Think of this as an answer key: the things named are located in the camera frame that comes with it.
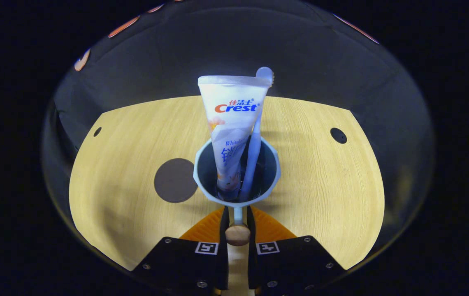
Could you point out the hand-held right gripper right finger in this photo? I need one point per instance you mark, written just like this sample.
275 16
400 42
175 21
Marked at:
288 263

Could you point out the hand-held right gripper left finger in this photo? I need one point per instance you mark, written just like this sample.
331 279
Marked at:
185 263

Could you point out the dark brown round coaster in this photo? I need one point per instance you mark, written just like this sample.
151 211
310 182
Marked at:
175 181

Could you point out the white toothbrush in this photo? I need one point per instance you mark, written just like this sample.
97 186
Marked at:
253 156

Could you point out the white toothpaste tube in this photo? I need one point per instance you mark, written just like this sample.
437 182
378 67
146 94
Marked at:
232 119

